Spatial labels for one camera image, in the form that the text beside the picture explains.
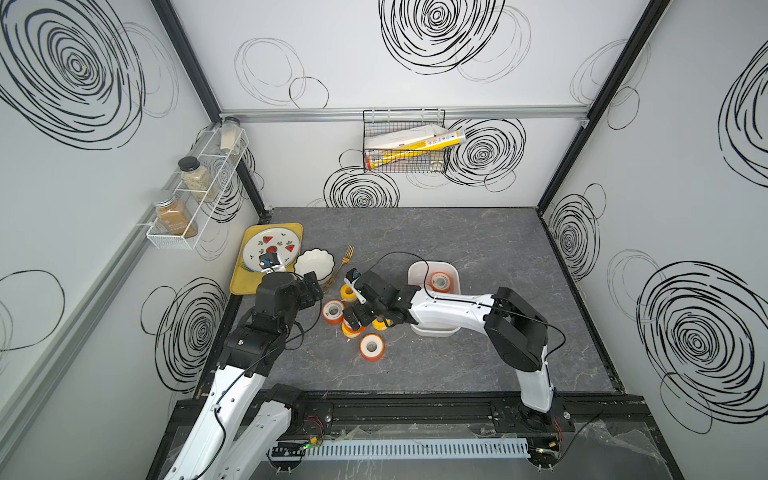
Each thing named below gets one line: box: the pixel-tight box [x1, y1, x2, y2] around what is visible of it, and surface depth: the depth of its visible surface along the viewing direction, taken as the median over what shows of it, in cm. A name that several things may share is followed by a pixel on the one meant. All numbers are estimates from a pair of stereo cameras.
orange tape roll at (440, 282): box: [430, 272, 452, 293], surface depth 98 cm
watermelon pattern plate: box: [243, 227, 300, 272], surface depth 111 cm
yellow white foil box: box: [365, 124, 467, 170], surface depth 88 cm
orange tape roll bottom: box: [360, 334, 385, 362], surface depth 86 cm
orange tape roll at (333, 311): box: [322, 300, 344, 325], surface depth 93 cm
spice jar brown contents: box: [154, 196, 198, 239], surface depth 65 cm
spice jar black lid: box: [178, 156, 219, 203], surface depth 72 cm
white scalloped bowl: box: [294, 248, 335, 285], surface depth 104 cm
